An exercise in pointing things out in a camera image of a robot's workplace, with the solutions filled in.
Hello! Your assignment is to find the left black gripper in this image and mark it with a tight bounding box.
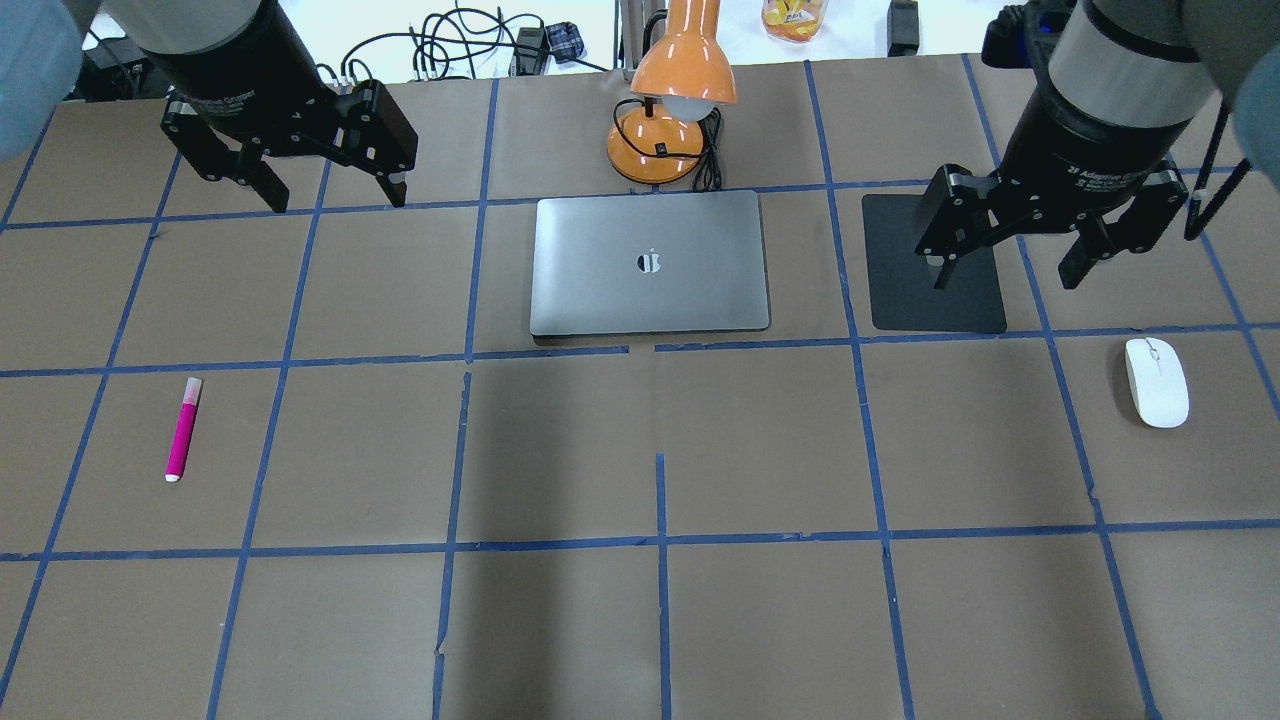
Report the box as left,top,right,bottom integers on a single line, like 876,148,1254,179
160,40,419,214

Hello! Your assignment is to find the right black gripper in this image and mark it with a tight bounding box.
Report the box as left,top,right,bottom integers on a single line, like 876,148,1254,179
914,100,1187,291

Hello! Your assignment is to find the white computer mouse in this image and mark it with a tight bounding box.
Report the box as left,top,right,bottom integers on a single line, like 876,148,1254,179
1124,336,1190,429

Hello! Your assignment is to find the pink marker pen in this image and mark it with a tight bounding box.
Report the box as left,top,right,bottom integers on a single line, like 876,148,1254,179
164,377,204,484

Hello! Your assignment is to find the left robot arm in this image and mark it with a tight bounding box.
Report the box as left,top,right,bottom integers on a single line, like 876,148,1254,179
106,1,419,213

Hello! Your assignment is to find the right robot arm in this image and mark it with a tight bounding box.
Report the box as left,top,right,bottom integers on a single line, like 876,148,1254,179
916,1,1277,290

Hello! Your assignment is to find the black mousepad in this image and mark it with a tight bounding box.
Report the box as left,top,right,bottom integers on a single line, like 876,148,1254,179
861,193,1007,334

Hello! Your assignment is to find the black power adapter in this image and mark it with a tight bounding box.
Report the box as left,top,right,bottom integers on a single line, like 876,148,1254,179
884,0,922,58

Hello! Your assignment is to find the grey closed laptop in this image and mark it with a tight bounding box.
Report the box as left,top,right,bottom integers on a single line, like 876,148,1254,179
527,190,771,338

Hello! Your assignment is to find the orange desk lamp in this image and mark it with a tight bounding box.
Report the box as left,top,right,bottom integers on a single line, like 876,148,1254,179
605,1,739,184

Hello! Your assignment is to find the black lamp cable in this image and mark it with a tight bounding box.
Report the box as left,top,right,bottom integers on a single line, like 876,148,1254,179
645,100,724,193

